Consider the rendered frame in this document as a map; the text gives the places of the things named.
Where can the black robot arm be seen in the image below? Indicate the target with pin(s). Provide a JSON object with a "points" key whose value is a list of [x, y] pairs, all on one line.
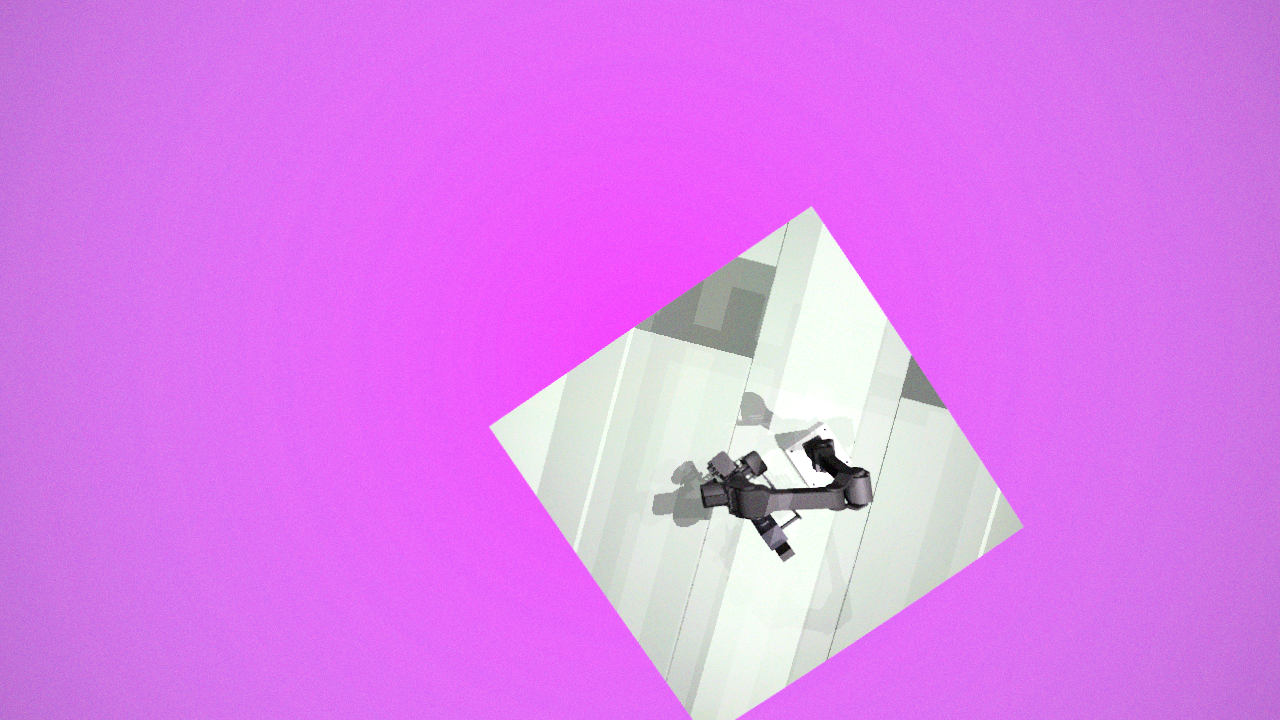
{"points": [[750, 501]]}

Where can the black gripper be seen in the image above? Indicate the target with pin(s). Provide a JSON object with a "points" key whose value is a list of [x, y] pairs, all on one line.
{"points": [[751, 463]]}

